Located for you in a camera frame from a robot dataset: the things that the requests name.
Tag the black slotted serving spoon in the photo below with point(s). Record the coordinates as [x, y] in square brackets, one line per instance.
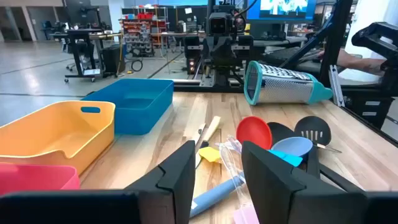
[312, 129]

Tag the black trash bin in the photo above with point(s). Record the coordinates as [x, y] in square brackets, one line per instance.
[113, 59]

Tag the silver aluminium extrusion piece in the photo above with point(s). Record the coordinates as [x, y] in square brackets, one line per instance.
[337, 87]

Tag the metal box grater teal trim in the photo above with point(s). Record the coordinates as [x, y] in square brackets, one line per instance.
[280, 90]

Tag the black storage box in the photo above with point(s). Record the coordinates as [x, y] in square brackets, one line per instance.
[370, 107]

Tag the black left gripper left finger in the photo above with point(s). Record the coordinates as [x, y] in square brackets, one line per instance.
[174, 193]

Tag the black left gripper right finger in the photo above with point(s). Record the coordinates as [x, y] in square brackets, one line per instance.
[280, 193]

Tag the pink plastic bin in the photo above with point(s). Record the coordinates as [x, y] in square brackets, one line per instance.
[31, 177]

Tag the black rolling work table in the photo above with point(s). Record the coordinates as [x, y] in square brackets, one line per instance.
[81, 46]

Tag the blue plastic bin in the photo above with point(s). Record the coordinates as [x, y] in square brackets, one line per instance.
[140, 118]

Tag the yellow plastic bin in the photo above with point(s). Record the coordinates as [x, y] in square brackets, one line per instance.
[62, 137]

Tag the shelf with red bins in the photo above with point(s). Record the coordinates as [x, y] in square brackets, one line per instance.
[140, 34]

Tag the person's right forearm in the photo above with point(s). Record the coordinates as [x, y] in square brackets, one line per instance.
[357, 63]

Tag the red silicone spoon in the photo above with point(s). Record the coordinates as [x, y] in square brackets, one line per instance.
[253, 132]

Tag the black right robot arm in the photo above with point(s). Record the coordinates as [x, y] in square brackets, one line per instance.
[222, 74]

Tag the computer monitor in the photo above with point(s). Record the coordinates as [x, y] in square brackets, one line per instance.
[280, 9]

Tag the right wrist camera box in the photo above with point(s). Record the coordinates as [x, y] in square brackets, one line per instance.
[217, 25]

